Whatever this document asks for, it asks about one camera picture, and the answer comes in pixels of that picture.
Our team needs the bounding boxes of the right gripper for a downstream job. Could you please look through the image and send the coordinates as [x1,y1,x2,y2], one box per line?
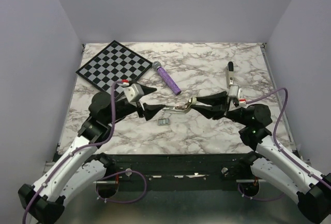
[191,89,251,126]

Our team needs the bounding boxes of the grey staple strips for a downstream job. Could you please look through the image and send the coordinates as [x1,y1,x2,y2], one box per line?
[158,118,170,126]

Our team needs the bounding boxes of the grey green stapler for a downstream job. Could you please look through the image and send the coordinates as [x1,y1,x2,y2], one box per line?
[162,97,197,114]

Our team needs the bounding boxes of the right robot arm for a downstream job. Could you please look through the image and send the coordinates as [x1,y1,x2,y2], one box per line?
[191,92,330,223]

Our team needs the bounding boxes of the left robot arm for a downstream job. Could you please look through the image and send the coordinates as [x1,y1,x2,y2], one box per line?
[18,80,164,223]

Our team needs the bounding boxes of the purple glitter microphone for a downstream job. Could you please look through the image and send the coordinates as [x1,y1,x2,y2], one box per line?
[152,61,182,95]

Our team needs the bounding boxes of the black grey chessboard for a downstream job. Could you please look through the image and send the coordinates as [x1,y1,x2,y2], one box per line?
[76,40,152,94]

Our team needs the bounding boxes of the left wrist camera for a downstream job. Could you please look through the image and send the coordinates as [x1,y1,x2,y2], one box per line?
[123,83,144,103]

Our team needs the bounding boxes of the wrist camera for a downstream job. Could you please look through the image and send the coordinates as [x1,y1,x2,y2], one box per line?
[228,85,243,99]
[123,83,144,103]

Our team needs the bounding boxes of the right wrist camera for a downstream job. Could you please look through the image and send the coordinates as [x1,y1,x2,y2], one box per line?
[228,85,243,99]

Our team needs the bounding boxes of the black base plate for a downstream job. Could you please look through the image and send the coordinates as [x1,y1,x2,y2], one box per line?
[79,152,262,196]

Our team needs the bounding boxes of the aluminium frame rail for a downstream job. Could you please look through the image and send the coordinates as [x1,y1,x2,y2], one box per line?
[29,160,318,224]

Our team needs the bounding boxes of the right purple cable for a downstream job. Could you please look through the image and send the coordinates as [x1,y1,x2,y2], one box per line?
[237,87,331,201]

